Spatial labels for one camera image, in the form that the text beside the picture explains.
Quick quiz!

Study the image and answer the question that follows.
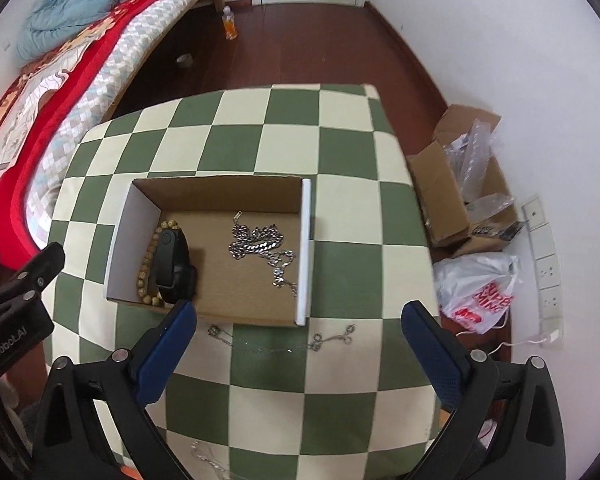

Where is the white power strip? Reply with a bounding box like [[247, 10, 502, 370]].
[[521, 195, 565, 350]]

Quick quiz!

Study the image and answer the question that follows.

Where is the orange drink bottle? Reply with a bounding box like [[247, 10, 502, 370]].
[[222, 6, 238, 40]]

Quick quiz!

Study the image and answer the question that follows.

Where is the diamond patterned mattress sheet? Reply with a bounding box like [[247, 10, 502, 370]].
[[23, 0, 198, 249]]

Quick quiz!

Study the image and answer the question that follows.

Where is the brown cardboard box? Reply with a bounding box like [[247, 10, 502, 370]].
[[407, 104, 521, 259]]

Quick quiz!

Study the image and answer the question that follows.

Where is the thick silver curb chain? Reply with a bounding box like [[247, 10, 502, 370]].
[[227, 210, 287, 262]]

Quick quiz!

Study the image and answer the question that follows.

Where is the white cardboard jewelry box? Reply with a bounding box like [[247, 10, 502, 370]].
[[104, 174, 312, 326]]

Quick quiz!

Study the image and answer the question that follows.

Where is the green checkered tablecloth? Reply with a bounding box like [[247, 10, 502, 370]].
[[44, 84, 439, 479]]

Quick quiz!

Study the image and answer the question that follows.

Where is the black bangle bracelet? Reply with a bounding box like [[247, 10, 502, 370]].
[[150, 227, 199, 305]]

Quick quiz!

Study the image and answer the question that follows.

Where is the long thin clasp chain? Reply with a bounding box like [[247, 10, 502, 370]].
[[206, 323, 358, 356]]

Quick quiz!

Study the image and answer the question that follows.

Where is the red patterned blanket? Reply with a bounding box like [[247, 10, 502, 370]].
[[0, 0, 130, 269]]

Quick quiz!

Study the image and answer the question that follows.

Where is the white red plastic bag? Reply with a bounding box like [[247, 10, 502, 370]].
[[434, 252, 519, 335]]

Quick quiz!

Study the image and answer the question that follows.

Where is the clear bubble wrap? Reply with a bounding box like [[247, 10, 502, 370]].
[[444, 119, 514, 224]]

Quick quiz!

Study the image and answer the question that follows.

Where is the white charger plug cable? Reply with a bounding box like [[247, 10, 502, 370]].
[[452, 326, 562, 356]]

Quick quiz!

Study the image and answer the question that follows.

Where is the wooden bead bracelet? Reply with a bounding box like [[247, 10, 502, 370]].
[[135, 219, 184, 307]]

